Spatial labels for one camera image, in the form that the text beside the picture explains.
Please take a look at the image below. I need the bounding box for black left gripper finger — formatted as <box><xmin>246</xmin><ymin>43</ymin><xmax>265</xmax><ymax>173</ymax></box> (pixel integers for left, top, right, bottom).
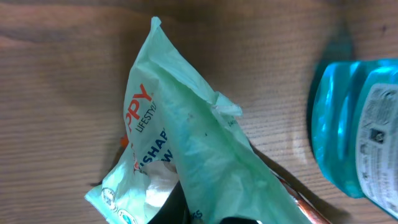
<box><xmin>154</xmin><ymin>182</ymin><xmax>190</xmax><ymax>224</ymax></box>

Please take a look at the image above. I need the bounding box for mint green wipes pack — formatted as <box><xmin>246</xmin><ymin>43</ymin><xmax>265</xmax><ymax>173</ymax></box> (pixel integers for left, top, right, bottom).
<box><xmin>85</xmin><ymin>17</ymin><xmax>308</xmax><ymax>223</ymax></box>

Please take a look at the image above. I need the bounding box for blue mouthwash bottle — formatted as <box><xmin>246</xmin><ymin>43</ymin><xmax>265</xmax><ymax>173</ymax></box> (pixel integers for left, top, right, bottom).
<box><xmin>311</xmin><ymin>59</ymin><xmax>397</xmax><ymax>218</ymax></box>

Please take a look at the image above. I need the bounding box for red Top chocolate bar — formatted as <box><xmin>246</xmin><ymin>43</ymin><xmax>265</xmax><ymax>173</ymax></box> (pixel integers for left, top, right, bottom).
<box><xmin>249</xmin><ymin>142</ymin><xmax>331</xmax><ymax>224</ymax></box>

